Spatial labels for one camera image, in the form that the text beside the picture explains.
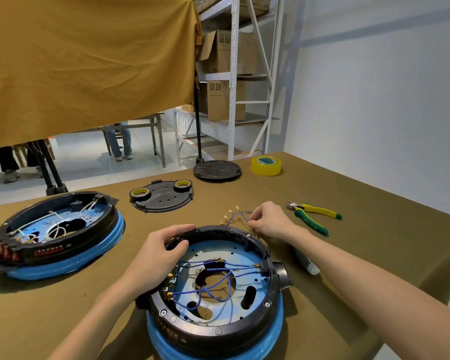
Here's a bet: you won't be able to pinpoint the person's left hand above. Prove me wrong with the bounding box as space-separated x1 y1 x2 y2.
125 224 196 297

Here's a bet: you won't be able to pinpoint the person's right hand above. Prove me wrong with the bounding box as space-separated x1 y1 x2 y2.
247 201 305 243

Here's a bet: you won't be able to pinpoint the blue wire with terminals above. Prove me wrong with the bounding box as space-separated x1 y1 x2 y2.
219 205 255 228

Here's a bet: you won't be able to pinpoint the round base with blue wires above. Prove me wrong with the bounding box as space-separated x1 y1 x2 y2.
136 225 293 360

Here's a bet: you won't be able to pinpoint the person's left forearm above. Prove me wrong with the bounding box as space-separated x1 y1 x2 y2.
47 283 145 360

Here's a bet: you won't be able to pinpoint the person's right forearm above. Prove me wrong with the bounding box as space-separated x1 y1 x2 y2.
292 228 450 360

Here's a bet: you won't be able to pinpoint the black round cover plate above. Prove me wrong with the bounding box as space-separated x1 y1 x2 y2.
129 179 195 214

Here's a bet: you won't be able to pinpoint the green yellow pliers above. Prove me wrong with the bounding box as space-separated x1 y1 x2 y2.
286 201 343 237

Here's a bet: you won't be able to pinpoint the large yellow tape roll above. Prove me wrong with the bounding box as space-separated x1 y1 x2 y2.
250 155 283 177

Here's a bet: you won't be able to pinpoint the black round stand base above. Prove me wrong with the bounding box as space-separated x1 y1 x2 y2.
193 159 242 183

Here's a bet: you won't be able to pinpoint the black stand pole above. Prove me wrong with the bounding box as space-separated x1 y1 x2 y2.
193 73 206 164

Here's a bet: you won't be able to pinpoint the olive table cloth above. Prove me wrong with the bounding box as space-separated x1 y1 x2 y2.
0 151 450 360

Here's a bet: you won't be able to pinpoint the grey metal table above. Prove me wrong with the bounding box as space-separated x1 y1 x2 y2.
69 112 167 168

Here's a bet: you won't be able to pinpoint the closed cardboard box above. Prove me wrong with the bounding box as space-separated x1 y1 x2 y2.
206 80 247 122

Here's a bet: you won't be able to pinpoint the black tripod stand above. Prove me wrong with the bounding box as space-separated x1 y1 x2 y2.
27 139 69 196

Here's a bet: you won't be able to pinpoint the white metal shelf rack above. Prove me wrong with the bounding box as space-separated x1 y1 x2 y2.
172 0 286 168

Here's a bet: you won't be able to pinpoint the open cardboard box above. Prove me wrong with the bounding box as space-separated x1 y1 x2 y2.
197 29 259 75

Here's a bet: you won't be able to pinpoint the mustard cloth backdrop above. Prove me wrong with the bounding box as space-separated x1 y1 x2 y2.
0 0 204 151

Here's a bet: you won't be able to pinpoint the flat cardboard box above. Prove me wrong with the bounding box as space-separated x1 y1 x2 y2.
189 0 273 20

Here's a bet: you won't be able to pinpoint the round base with white wires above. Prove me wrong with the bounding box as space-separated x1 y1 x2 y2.
0 190 126 281

